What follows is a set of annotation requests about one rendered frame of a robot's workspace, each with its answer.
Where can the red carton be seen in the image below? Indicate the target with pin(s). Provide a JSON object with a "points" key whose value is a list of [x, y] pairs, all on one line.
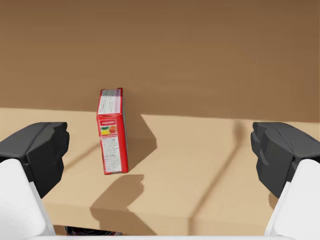
{"points": [[112, 135]]}

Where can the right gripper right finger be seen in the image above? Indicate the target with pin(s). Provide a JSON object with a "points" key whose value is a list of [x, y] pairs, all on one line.
{"points": [[290, 160]]}

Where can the pale wooden shelf unit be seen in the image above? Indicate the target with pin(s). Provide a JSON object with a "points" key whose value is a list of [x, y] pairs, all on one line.
{"points": [[200, 75]]}

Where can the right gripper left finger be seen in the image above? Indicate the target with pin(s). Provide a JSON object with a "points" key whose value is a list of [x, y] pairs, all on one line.
{"points": [[27, 160]]}

